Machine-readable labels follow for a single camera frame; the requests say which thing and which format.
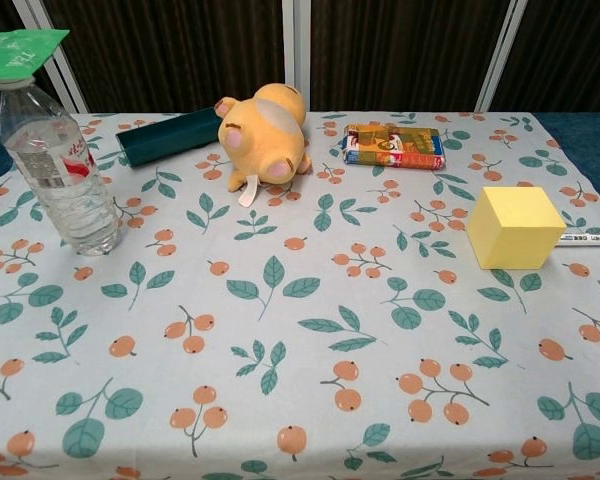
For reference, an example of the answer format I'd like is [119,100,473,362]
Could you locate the green tea packet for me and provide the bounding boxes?
[0,28,70,83]

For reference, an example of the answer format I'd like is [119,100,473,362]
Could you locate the colourful snack packet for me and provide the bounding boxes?
[340,123,447,172]

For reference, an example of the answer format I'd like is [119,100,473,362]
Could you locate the floral fruit print tablecloth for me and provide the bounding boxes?
[0,110,600,480]

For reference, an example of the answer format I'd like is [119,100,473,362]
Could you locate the white marker pen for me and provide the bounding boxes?
[557,230,600,249]

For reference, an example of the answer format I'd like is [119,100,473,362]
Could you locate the yellow cube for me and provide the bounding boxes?
[465,185,568,272]

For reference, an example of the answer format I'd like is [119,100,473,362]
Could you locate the dark green cylinder tube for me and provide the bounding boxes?
[115,108,226,170]

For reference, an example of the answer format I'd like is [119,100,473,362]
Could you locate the yellow plush toy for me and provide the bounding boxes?
[214,83,314,208]

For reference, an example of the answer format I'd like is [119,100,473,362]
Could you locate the clear plastic water bottle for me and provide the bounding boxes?
[0,77,120,258]

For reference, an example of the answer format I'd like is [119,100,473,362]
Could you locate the dark pleated partition screen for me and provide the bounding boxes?
[292,0,529,112]
[27,0,299,114]
[474,0,600,112]
[0,0,89,119]

